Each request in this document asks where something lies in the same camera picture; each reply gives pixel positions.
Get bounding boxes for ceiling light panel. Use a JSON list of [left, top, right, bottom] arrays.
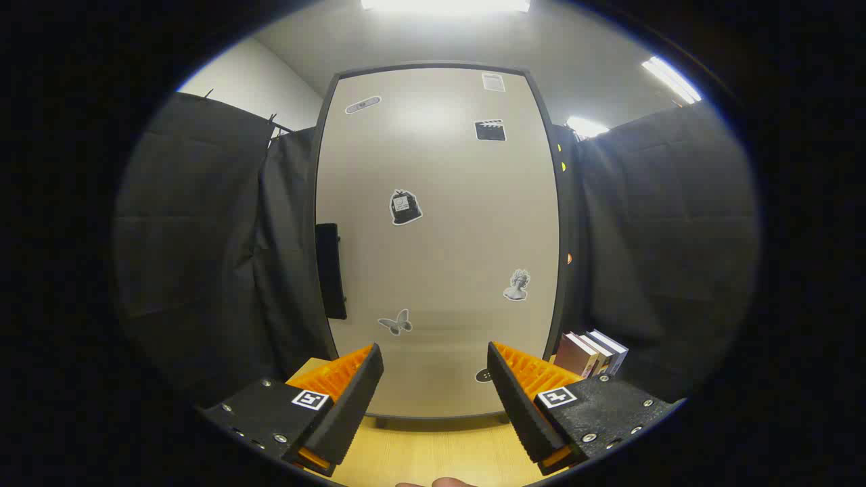
[[641, 56, 702, 104], [362, 0, 530, 13], [567, 116, 610, 138]]

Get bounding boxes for book with dark spine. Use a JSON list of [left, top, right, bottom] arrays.
[[580, 333, 613, 377]]

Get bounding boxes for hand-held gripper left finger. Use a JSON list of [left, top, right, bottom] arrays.
[[196, 343, 385, 478]]

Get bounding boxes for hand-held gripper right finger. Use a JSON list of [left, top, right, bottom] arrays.
[[486, 340, 685, 476]]

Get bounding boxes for black cabinet door handle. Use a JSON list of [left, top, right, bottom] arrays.
[[315, 223, 348, 320]]

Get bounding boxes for grey cabinet door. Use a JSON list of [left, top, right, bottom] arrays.
[[315, 68, 562, 417]]

